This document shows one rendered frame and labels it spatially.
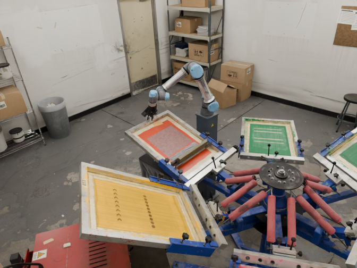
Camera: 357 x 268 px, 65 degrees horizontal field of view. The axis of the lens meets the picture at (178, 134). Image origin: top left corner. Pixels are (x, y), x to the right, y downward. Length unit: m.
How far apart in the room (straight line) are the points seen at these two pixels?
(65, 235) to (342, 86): 5.06
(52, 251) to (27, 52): 3.98
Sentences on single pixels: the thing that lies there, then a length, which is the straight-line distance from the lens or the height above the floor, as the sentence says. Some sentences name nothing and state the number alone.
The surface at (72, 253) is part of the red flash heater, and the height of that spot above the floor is 1.10.
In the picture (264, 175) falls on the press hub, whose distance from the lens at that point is 2.06.
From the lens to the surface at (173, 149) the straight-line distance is 2.61.
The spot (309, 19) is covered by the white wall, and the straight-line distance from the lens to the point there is 5.76.
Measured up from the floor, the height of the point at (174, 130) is 1.17.
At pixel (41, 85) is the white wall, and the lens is 5.63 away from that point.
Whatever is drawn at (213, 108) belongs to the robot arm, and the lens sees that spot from 2.83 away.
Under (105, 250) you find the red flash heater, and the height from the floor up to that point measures 1.10.
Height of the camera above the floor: 2.59
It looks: 31 degrees down
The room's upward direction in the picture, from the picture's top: 3 degrees counter-clockwise
